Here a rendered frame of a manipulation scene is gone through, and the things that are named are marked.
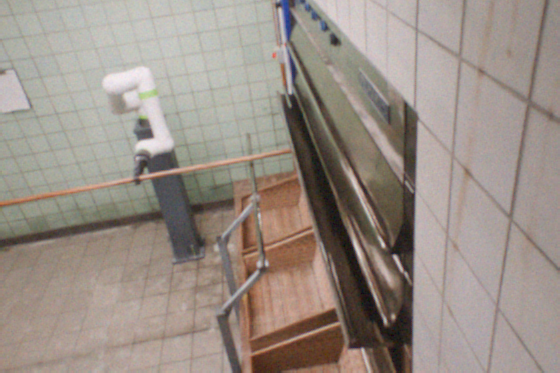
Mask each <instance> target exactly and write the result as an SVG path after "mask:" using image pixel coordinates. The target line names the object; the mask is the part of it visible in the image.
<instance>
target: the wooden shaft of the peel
mask: <svg viewBox="0 0 560 373"><path fill-rule="evenodd" d="M290 153H291V149H290V148H288V149H282V150H277V151H272V152H267V153H262V154H256V155H251V156H245V157H240V158H235V159H230V160H225V161H219V162H214V163H209V164H203V165H198V166H192V167H182V168H177V169H172V170H167V171H161V172H156V173H150V174H145V175H140V176H139V179H135V180H133V177H129V178H123V179H118V180H113V181H107V182H102V183H96V184H91V185H86V186H80V187H75V188H69V189H64V190H59V191H52V192H47V193H42V194H36V195H31V196H25V197H20V198H15V199H11V200H8V201H3V202H0V208H1V207H6V206H7V205H12V204H18V203H23V202H29V201H34V200H39V199H45V198H50V197H57V196H62V195H67V194H73V193H78V192H83V191H89V190H94V189H100V188H105V187H110V186H116V185H121V184H126V183H132V182H137V181H143V180H148V179H153V178H159V177H164V176H169V175H175V174H179V173H185V172H190V171H195V170H201V169H206V168H211V167H217V166H228V165H232V164H237V163H243V162H248V161H253V160H259V159H264V158H270V157H274V156H279V155H285V154H290Z"/></svg>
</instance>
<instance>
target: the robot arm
mask: <svg viewBox="0 0 560 373"><path fill-rule="evenodd" d="M103 88H104V90H105V92H106V93H107V96H108V102H107V108H108V110H109V111H110V112H111V113H112V114H115V115H121V114H124V113H127V112H130V113H131V112H134V111H136V113H137V115H138V116H139V126H140V127H152V130H153V133H154V136H155V138H154V139H150V140H143V141H140V142H139V143H138V144H137V145H136V154H135V157H134V160H133V161H134V162H135V164H134V169H135V170H133V172H134V176H133V180H135V179H139V176H140V175H145V173H144V170H145V168H146V167H147V166H148V165H149V163H150V160H151V158H153V156H154V155H158V154H163V153H169V152H171V151H172V150H173V149H174V146H175V143H174V140H173V138H172V136H171V133H170V131H169V128H168V125H167V123H166V119H165V117H164V114H163V110H162V105H161V100H160V94H159V93H158V89H157V85H156V81H155V78H154V75H153V72H152V71H151V70H150V69H149V68H147V67H144V66H141V67H137V68H135V69H132V70H130V71H126V72H122V73H117V74H111V75H108V76H107V77H106V78H105V79H104V81H103ZM135 89H136V90H135ZM132 90H133V91H132ZM129 91H130V92H129ZM126 92H127V93H126Z"/></svg>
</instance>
